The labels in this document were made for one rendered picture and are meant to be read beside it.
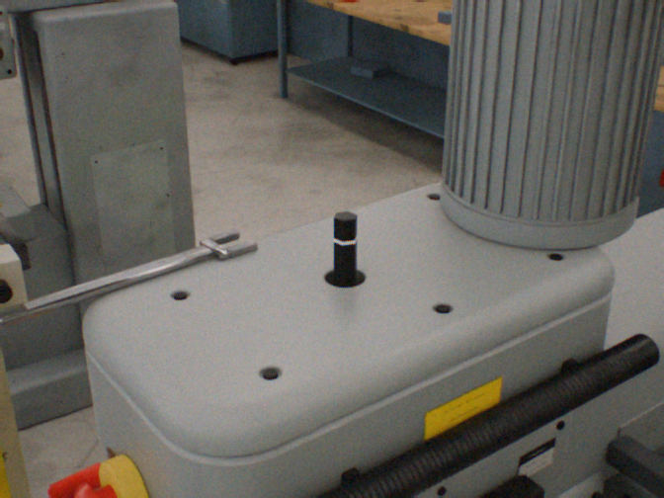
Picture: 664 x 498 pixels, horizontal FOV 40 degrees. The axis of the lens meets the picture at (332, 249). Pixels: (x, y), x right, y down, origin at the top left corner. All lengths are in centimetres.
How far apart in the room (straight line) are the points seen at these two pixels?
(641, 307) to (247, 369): 53
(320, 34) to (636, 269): 715
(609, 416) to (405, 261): 32
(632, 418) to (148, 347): 58
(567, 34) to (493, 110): 9
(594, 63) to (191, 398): 44
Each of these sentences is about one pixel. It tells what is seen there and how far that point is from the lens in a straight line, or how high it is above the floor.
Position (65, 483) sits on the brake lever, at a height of 171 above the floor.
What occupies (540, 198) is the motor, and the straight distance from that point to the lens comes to 87.
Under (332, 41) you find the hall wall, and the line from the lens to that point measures 807.
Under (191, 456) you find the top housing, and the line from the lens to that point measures 69.
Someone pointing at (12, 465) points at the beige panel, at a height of 45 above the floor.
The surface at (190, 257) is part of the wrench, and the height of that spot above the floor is 190.
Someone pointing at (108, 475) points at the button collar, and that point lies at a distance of 80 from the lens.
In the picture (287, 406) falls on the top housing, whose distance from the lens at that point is 68.
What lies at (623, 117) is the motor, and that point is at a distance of 87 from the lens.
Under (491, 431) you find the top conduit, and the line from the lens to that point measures 79.
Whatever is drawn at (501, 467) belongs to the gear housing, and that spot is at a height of 170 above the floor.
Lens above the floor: 229
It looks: 27 degrees down
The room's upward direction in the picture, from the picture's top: straight up
